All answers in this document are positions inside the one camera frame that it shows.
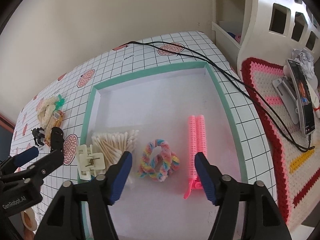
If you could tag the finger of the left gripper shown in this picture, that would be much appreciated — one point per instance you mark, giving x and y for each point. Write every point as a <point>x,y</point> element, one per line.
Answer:
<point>13,163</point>
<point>37,170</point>

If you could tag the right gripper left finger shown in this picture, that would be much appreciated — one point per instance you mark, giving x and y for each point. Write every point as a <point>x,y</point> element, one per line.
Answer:
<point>117,176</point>

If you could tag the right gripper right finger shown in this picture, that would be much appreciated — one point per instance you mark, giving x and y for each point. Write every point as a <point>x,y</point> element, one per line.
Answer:
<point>210,178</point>

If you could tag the cream claw hair clip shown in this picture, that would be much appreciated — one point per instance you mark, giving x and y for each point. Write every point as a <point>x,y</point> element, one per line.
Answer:
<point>90,164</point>

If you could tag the black toy dinosaur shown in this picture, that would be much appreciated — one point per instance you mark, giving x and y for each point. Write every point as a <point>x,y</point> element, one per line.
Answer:
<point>38,136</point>

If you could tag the black toy car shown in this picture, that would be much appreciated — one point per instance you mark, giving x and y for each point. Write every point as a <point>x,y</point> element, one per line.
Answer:
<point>56,139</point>

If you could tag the rainbow fuzzy hair scrunchie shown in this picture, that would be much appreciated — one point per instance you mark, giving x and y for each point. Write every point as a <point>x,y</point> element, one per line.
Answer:
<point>158,161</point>

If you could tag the biscuit packet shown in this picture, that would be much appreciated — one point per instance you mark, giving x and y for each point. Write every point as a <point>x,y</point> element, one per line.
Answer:
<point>55,121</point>

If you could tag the person's left hand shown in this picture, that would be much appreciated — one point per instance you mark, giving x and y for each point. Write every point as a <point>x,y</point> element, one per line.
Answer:
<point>29,224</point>

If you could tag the bag of cotton swabs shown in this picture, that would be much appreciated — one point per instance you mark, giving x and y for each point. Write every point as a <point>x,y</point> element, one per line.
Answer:
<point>113,145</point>

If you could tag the pink hair roller clip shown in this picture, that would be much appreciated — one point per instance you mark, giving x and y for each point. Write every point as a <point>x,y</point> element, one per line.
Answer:
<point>197,142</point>

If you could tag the pomegranate grid tablecloth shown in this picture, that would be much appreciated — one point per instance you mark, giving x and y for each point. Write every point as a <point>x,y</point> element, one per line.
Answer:
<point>154,90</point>

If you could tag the green plastic hair clip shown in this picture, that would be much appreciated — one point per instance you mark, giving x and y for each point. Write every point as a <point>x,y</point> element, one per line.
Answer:
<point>59,103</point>

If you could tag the crocheted red pink mat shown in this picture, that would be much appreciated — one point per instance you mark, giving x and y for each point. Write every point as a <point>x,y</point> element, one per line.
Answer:
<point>295,159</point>

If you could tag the white phone stand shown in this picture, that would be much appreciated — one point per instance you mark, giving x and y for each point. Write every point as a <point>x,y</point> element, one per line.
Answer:
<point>288,97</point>

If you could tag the smartphone on stand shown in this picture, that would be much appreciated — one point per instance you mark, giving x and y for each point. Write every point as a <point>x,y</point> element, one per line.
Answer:
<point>304,103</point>

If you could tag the crumpled white paper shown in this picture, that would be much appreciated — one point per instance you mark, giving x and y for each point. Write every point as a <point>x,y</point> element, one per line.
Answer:
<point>306,60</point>

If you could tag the white headboard shelf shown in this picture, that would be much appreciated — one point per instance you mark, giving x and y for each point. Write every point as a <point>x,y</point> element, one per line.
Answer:
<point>265,29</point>

